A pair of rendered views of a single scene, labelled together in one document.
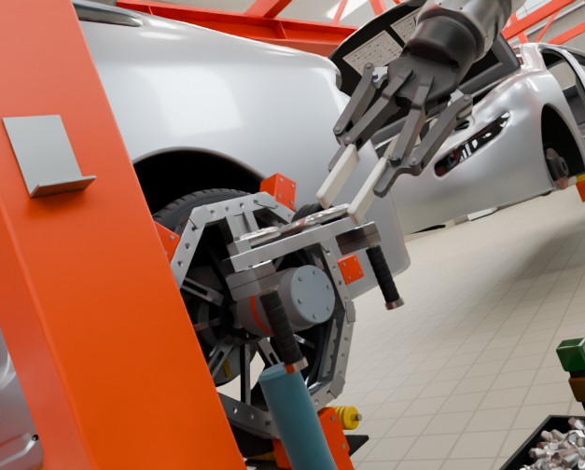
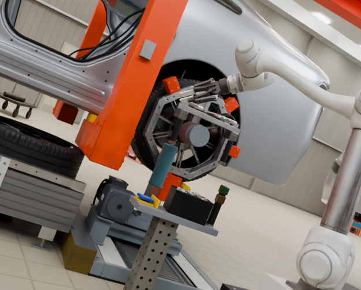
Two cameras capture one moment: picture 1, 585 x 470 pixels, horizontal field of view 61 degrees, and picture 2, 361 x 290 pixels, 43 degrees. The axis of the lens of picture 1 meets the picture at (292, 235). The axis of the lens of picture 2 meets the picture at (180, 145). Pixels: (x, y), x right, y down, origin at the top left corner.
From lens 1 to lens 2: 1.76 m
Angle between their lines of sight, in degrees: 24
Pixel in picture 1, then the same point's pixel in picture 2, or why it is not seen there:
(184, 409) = (132, 112)
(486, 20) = (231, 86)
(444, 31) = (223, 82)
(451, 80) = (217, 92)
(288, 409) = (163, 155)
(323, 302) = (200, 141)
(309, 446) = (159, 169)
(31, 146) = (146, 46)
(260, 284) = (179, 114)
